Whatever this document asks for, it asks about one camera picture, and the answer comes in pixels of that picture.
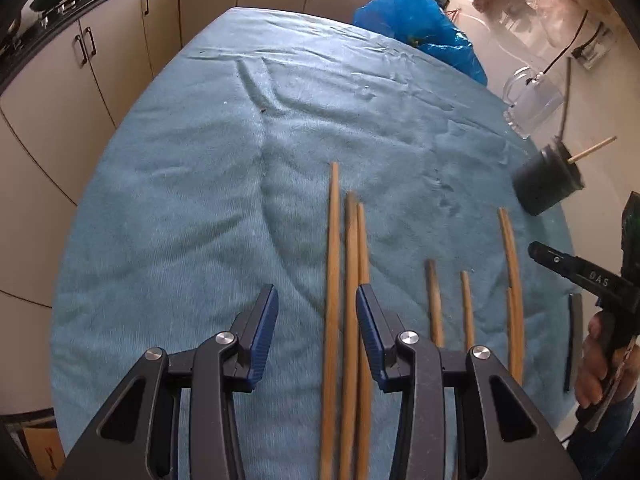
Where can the blue plastic bag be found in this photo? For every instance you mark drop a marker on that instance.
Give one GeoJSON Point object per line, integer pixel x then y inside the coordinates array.
{"type": "Point", "coordinates": [420, 15]}

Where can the grey stick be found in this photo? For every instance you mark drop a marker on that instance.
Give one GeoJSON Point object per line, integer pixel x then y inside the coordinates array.
{"type": "Point", "coordinates": [565, 100]}

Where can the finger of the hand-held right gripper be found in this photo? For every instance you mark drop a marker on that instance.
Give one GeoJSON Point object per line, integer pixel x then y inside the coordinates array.
{"type": "Point", "coordinates": [570, 266]}

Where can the black cup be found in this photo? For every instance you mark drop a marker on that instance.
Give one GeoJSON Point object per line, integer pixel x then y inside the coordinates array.
{"type": "Point", "coordinates": [545, 180]}

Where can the cardboard box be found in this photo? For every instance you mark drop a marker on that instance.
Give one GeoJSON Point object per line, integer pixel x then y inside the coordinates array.
{"type": "Point", "coordinates": [42, 452]}

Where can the blue towel cloth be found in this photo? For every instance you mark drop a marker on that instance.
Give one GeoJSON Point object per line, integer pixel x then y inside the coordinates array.
{"type": "Point", "coordinates": [210, 185]}

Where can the dark grey flat bar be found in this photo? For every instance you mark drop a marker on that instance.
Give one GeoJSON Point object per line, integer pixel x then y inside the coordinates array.
{"type": "Point", "coordinates": [574, 340]}

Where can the white hanging plastic bag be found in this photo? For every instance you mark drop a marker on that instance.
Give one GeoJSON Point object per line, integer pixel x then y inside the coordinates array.
{"type": "Point", "coordinates": [565, 2]}

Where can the clear glass mug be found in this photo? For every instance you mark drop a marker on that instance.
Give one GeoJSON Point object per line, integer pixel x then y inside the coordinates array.
{"type": "Point", "coordinates": [535, 102]}

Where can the beige lower kitchen cabinets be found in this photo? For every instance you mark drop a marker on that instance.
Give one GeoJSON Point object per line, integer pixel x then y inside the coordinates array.
{"type": "Point", "coordinates": [115, 45]}

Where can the wooden chopstick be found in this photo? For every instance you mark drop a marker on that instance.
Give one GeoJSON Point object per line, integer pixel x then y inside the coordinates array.
{"type": "Point", "coordinates": [364, 410]}
{"type": "Point", "coordinates": [329, 310]}
{"type": "Point", "coordinates": [592, 149]}
{"type": "Point", "coordinates": [513, 340]}
{"type": "Point", "coordinates": [349, 385]}
{"type": "Point", "coordinates": [467, 310]}
{"type": "Point", "coordinates": [511, 250]}
{"type": "Point", "coordinates": [434, 305]}

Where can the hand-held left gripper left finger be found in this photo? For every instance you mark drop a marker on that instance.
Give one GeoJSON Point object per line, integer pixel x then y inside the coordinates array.
{"type": "Point", "coordinates": [265, 330]}

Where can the white wall charger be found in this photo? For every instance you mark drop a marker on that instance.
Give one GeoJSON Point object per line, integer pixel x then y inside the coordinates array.
{"type": "Point", "coordinates": [595, 50]}

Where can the gas stove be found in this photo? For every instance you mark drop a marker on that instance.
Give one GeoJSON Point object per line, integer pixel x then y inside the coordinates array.
{"type": "Point", "coordinates": [35, 25]}

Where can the person's right hand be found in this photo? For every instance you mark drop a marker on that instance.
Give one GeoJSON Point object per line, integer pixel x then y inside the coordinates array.
{"type": "Point", "coordinates": [591, 360]}

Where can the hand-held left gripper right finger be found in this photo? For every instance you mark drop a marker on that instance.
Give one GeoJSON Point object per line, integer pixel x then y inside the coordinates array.
{"type": "Point", "coordinates": [367, 325]}

